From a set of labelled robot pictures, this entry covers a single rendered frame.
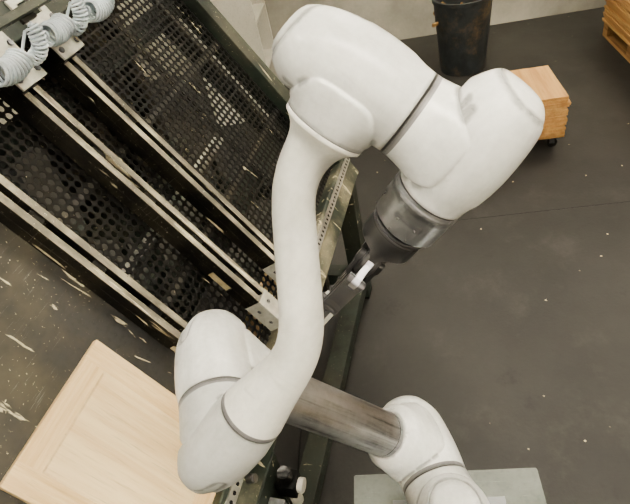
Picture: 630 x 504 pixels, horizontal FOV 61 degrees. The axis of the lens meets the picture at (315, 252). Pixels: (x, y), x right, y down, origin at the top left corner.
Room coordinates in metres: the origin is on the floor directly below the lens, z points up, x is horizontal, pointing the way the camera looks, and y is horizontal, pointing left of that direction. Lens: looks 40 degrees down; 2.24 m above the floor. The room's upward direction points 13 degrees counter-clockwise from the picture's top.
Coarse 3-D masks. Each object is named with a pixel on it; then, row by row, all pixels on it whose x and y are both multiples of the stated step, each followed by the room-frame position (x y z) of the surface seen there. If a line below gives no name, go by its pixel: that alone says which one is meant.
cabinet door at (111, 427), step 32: (96, 352) 0.93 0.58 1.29; (96, 384) 0.86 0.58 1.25; (128, 384) 0.89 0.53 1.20; (64, 416) 0.77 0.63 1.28; (96, 416) 0.80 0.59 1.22; (128, 416) 0.82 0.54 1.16; (160, 416) 0.85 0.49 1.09; (32, 448) 0.69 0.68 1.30; (64, 448) 0.71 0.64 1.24; (96, 448) 0.73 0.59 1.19; (128, 448) 0.75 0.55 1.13; (160, 448) 0.78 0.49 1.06; (32, 480) 0.64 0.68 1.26; (64, 480) 0.66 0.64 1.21; (96, 480) 0.67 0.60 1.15; (128, 480) 0.69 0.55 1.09; (160, 480) 0.71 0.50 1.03
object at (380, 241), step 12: (372, 216) 0.53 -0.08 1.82; (372, 228) 0.51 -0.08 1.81; (384, 228) 0.50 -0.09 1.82; (372, 240) 0.50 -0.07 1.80; (384, 240) 0.49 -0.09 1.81; (396, 240) 0.49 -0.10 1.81; (372, 252) 0.50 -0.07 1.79; (384, 252) 0.49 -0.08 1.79; (396, 252) 0.49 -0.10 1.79; (408, 252) 0.49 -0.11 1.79; (360, 264) 0.50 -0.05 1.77
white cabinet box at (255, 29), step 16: (224, 0) 4.62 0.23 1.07; (240, 0) 4.59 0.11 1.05; (256, 0) 5.16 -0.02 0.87; (224, 16) 4.62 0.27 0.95; (240, 16) 4.60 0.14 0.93; (256, 16) 4.80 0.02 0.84; (240, 32) 4.60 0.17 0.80; (256, 32) 4.58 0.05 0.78; (256, 48) 4.59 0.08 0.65; (272, 64) 5.16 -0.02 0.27
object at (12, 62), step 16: (32, 0) 1.44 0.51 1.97; (48, 0) 1.48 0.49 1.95; (96, 0) 1.67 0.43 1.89; (112, 0) 1.72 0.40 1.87; (0, 16) 1.34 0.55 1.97; (16, 16) 1.37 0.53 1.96; (64, 16) 1.53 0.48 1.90; (96, 16) 1.64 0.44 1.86; (48, 32) 1.52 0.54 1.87; (64, 32) 1.49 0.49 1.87; (16, 48) 1.35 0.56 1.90; (0, 64) 1.29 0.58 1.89; (16, 64) 1.31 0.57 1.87; (32, 64) 1.35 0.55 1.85; (0, 80) 1.31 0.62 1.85; (16, 80) 1.30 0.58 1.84
